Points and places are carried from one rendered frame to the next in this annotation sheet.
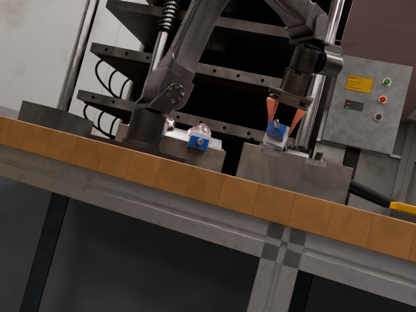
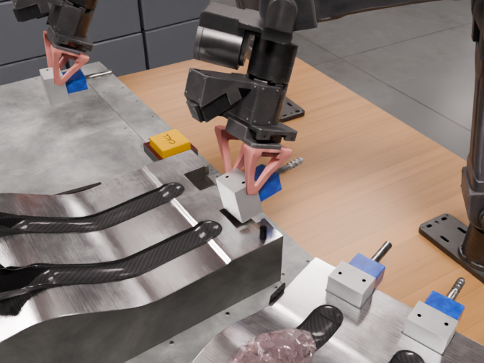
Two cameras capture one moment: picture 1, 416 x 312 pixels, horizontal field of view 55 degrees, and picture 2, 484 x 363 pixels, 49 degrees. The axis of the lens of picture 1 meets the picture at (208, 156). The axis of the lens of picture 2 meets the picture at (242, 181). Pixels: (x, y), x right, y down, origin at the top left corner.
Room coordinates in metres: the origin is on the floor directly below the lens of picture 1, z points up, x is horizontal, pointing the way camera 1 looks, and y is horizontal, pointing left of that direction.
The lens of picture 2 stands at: (1.40, 0.24, 1.39)
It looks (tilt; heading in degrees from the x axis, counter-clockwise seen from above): 37 degrees down; 222
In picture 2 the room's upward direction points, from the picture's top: straight up
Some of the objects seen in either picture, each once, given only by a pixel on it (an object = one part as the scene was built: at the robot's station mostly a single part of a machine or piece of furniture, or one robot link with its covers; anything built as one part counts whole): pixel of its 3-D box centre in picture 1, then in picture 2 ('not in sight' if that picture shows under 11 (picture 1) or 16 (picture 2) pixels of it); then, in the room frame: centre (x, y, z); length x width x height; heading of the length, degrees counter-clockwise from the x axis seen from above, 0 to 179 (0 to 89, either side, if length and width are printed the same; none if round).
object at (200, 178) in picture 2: (314, 168); (204, 186); (0.95, -0.25, 0.87); 0.05 x 0.05 x 0.04; 76
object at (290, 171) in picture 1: (294, 170); (78, 263); (1.18, -0.26, 0.87); 0.50 x 0.26 x 0.14; 166
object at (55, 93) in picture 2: not in sight; (78, 79); (0.92, -0.63, 0.92); 0.13 x 0.05 x 0.05; 160
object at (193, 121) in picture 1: (197, 130); not in sight; (2.22, 0.10, 1.02); 1.10 x 0.74 x 0.05; 76
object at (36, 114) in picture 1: (57, 121); not in sight; (1.35, 0.52, 0.84); 0.20 x 0.15 x 0.07; 166
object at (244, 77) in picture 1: (208, 87); not in sight; (2.22, 0.10, 1.27); 1.10 x 0.74 x 0.05; 76
